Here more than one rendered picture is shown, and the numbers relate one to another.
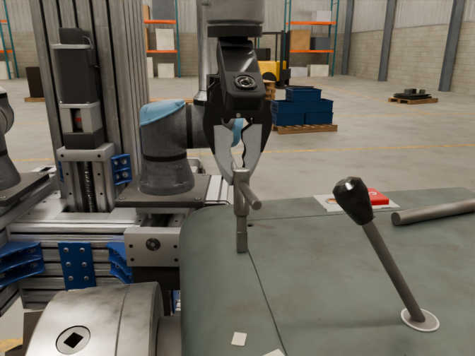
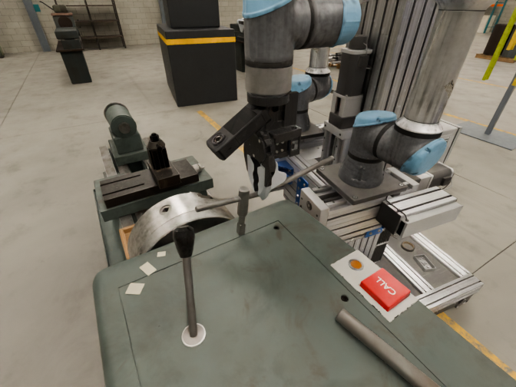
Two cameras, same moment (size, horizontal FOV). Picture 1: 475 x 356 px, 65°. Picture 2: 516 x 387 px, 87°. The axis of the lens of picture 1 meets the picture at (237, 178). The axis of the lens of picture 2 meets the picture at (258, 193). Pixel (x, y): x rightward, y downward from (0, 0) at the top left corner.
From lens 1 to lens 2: 0.55 m
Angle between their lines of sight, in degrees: 61
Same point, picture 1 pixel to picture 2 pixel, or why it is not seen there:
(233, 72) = (224, 129)
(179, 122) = (372, 134)
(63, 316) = (176, 200)
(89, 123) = (342, 110)
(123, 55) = (389, 62)
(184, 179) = (363, 179)
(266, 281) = (211, 252)
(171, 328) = not seen: hidden behind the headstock
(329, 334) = (170, 288)
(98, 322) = (174, 210)
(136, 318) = (180, 219)
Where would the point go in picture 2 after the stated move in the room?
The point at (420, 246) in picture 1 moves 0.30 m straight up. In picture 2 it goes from (305, 339) to (340, 167)
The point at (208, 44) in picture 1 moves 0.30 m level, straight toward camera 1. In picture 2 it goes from (421, 73) to (319, 88)
